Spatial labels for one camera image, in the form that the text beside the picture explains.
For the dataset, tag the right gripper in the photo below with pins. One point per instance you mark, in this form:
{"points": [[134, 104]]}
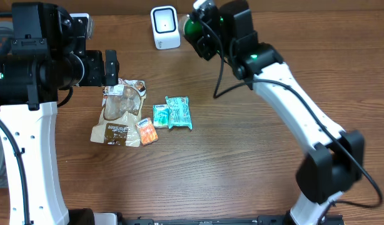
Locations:
{"points": [[205, 49]]}

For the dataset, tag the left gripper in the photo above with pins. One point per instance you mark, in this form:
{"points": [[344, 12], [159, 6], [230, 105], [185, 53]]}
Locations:
{"points": [[94, 68]]}

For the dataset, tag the green lid jar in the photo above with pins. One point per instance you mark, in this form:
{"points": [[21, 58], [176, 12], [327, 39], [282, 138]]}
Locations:
{"points": [[189, 29]]}

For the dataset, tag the beige bread bag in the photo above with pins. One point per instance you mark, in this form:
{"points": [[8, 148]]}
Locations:
{"points": [[121, 110]]}

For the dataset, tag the teal white snack packet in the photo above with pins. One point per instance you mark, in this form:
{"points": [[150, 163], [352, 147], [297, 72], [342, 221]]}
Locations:
{"points": [[179, 113]]}

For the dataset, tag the orange white packet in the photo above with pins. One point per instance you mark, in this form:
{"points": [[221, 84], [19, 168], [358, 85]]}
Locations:
{"points": [[146, 131]]}

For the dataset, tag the small teal packet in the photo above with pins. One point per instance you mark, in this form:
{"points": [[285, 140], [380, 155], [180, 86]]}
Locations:
{"points": [[160, 115]]}

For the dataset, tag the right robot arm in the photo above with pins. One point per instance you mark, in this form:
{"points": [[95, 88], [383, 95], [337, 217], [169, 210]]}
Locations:
{"points": [[333, 157]]}

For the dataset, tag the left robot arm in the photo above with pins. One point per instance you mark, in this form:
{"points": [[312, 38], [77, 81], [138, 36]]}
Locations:
{"points": [[48, 54]]}

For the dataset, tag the white barcode scanner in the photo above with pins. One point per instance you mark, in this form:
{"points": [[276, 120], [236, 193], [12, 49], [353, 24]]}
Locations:
{"points": [[165, 27]]}

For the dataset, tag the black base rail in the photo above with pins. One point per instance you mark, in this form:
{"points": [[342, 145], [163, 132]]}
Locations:
{"points": [[198, 222]]}

